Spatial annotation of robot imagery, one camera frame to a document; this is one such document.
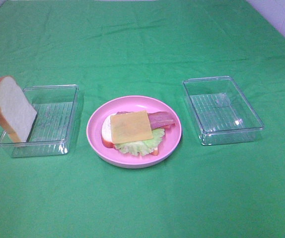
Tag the green lettuce leaf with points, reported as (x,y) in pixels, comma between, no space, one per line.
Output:
(144,147)

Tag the yellow cheese slice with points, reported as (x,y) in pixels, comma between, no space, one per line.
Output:
(123,136)

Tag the clear plastic tray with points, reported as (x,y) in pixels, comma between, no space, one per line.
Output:
(53,128)
(220,112)

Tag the green tablecloth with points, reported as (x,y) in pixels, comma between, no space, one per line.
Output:
(114,49)

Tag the red bacon strip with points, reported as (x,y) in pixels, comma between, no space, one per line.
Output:
(168,126)
(160,119)

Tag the pink round plate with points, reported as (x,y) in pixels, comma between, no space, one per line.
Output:
(131,104)

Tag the clear left plastic tray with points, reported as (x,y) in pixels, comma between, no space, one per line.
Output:
(53,128)

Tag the white bread slice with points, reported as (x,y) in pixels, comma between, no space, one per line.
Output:
(106,135)

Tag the clear right plastic tray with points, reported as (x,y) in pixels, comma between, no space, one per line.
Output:
(220,112)

